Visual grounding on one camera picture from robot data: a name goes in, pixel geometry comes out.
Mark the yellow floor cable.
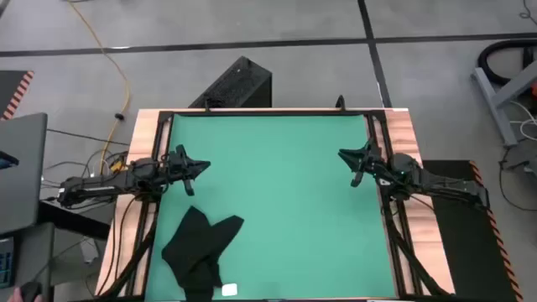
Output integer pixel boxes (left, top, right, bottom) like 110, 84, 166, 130
66, 0, 131, 175

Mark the thin black floor cable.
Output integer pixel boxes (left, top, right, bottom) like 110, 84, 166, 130
45, 128, 129, 147

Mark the black computer mouse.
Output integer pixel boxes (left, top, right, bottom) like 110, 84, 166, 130
19, 281, 43, 301

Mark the person's hand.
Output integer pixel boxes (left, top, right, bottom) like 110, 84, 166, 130
6, 287, 45, 302

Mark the black computer tower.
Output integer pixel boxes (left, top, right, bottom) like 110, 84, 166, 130
188, 55, 273, 109

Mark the grey metal stand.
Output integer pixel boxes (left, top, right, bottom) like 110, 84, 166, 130
470, 58, 537, 148

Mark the black looped floor cable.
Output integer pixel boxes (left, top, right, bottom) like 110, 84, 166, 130
498, 146, 537, 213

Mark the white floor cable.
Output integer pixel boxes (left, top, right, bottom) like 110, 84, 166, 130
508, 100, 537, 143

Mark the black hose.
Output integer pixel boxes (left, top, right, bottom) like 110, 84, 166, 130
477, 39, 537, 87

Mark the blue-lit keypad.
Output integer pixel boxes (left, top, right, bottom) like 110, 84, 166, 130
0, 237, 16, 290

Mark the dark phone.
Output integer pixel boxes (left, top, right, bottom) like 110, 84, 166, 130
0, 150, 20, 171

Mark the green table mat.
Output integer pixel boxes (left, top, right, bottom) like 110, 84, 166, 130
144, 112, 398, 301

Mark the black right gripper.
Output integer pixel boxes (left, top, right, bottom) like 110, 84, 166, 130
338, 140, 391, 188

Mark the black towel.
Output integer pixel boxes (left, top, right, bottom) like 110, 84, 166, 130
161, 205, 245, 302

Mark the black desk shelf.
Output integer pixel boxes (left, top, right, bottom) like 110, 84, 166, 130
39, 200, 112, 241

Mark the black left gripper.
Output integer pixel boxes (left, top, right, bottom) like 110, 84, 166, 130
161, 144, 211, 197

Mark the black metal table frame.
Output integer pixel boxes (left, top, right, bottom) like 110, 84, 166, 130
96, 107, 456, 302

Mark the black mat orange-striped edge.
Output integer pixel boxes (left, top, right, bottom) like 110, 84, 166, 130
0, 70, 34, 122
421, 159, 524, 302

